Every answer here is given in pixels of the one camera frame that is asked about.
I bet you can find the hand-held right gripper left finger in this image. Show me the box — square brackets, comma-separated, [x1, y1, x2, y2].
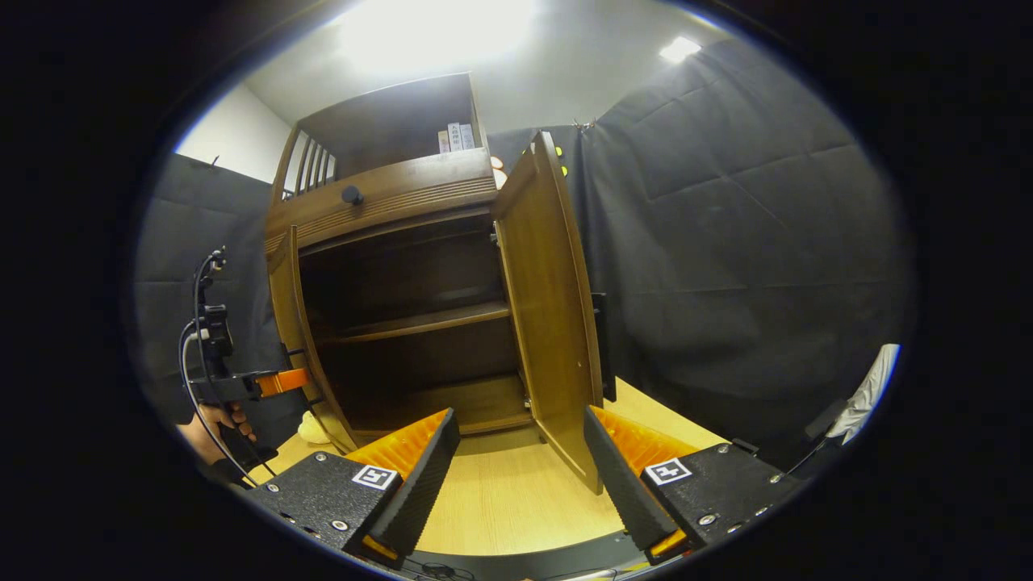
[242, 408, 461, 571]

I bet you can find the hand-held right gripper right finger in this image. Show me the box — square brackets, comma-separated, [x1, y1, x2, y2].
[583, 406, 804, 566]

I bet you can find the wooden double-door shoe cabinet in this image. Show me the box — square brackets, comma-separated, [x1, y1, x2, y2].
[265, 73, 537, 453]

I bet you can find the wooden cabinet shelf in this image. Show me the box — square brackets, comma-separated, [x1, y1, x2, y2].
[321, 300, 514, 346]

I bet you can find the ribbed wooden cabinet drawer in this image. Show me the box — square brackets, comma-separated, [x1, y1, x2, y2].
[266, 148, 499, 255]

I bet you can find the black backdrop cloth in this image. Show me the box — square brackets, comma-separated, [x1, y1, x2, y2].
[133, 36, 917, 473]

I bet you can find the white cloth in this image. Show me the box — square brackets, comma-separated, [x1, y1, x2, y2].
[827, 344, 901, 445]

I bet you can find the large ceiling light panel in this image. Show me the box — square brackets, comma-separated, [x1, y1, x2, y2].
[339, 0, 537, 73]

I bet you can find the small ceiling light panel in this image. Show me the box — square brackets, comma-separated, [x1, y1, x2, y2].
[659, 36, 703, 65]

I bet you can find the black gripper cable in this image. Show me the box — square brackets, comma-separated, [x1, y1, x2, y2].
[178, 250, 263, 487]

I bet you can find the black door handle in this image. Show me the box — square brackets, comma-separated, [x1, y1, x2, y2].
[593, 292, 618, 403]

